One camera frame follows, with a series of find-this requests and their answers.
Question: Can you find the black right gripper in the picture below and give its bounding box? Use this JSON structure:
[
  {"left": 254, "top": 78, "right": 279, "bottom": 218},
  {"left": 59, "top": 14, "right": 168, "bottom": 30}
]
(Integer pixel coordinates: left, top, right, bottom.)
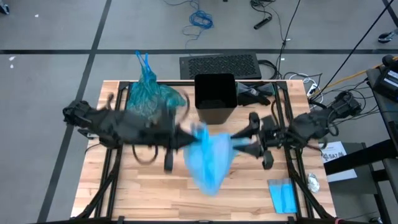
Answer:
[{"left": 231, "top": 111, "right": 295, "bottom": 171}]

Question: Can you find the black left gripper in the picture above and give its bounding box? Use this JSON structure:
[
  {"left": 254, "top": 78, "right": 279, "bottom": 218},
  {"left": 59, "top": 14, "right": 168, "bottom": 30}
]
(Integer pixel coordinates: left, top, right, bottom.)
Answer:
[{"left": 136, "top": 105, "right": 200, "bottom": 172}]

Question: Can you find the light blue trash bag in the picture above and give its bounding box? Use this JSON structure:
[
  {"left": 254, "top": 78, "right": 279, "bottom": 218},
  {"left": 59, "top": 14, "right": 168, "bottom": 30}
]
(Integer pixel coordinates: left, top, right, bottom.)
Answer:
[{"left": 182, "top": 123, "right": 252, "bottom": 197}]

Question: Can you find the teal trash bag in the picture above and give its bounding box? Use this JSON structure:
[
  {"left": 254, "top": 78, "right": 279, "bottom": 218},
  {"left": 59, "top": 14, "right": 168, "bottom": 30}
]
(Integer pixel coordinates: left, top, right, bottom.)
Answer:
[{"left": 126, "top": 50, "right": 187, "bottom": 122}]

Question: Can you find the black trash bin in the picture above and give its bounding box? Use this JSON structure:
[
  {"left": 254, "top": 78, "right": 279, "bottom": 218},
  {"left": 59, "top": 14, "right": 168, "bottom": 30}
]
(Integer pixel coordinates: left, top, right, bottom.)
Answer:
[{"left": 194, "top": 73, "right": 239, "bottom": 125}]

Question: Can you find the flat folded blue bag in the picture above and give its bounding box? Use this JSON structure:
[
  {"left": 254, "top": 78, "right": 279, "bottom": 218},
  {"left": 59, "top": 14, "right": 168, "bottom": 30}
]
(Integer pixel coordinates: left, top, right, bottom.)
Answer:
[{"left": 267, "top": 177, "right": 299, "bottom": 215}]

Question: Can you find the dark cloth pile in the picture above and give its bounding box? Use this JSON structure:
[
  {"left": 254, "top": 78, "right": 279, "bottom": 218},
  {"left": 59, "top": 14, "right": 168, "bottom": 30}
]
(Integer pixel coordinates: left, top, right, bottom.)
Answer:
[{"left": 236, "top": 82, "right": 276, "bottom": 107}]

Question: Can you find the crumpled white plastic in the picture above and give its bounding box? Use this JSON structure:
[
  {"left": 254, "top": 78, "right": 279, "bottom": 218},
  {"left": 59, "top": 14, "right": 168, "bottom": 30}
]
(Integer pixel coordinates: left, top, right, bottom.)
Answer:
[{"left": 307, "top": 172, "right": 320, "bottom": 194}]

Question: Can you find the white power strip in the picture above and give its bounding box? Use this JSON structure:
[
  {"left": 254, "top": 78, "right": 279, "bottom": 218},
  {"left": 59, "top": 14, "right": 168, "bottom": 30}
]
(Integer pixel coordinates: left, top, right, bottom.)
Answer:
[{"left": 306, "top": 81, "right": 318, "bottom": 97}]

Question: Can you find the white label sheet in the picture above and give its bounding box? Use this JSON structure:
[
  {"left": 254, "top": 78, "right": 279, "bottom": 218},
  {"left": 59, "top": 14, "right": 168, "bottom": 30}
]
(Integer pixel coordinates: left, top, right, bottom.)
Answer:
[{"left": 318, "top": 141, "right": 348, "bottom": 164}]

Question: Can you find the black side desk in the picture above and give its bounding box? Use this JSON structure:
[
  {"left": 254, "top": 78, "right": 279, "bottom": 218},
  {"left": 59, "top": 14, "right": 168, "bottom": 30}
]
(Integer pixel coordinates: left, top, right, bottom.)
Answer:
[{"left": 323, "top": 67, "right": 398, "bottom": 224}]

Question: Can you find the black power strip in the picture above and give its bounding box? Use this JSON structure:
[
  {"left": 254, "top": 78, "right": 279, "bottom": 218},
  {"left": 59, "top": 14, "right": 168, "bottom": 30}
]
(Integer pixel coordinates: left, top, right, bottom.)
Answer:
[{"left": 253, "top": 16, "right": 273, "bottom": 30}]

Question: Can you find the black box device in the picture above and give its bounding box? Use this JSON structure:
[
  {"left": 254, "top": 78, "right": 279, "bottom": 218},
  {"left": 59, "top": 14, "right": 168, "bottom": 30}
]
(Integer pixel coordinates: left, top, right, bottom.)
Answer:
[{"left": 372, "top": 55, "right": 398, "bottom": 103}]

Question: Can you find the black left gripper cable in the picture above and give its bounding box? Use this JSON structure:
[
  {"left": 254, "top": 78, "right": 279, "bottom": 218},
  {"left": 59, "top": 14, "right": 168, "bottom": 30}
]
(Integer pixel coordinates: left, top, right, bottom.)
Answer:
[{"left": 132, "top": 143, "right": 159, "bottom": 165}]

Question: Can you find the black aluminium table frame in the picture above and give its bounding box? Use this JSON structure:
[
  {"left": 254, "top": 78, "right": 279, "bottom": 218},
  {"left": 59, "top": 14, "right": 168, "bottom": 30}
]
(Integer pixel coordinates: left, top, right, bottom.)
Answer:
[{"left": 74, "top": 80, "right": 336, "bottom": 224}]

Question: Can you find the black cable with clip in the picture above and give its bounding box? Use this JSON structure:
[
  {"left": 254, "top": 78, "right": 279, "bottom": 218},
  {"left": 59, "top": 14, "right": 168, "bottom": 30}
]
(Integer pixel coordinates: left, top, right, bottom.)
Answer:
[{"left": 276, "top": 0, "right": 302, "bottom": 78}]

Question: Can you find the yellow floor cable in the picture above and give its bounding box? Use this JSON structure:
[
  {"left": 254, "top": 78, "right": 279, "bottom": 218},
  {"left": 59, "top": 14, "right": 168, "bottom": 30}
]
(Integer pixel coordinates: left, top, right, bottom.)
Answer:
[{"left": 310, "top": 55, "right": 398, "bottom": 98}]

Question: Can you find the blue coiled cable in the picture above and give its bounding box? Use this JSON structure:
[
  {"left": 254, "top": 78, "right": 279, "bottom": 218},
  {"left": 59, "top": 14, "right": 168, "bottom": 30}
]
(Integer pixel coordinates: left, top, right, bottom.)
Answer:
[{"left": 163, "top": 0, "right": 215, "bottom": 55}]

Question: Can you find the long black cable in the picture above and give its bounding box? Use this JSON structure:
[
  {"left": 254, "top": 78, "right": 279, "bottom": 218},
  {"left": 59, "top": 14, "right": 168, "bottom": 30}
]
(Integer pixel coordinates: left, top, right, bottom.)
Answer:
[{"left": 310, "top": 0, "right": 394, "bottom": 100}]

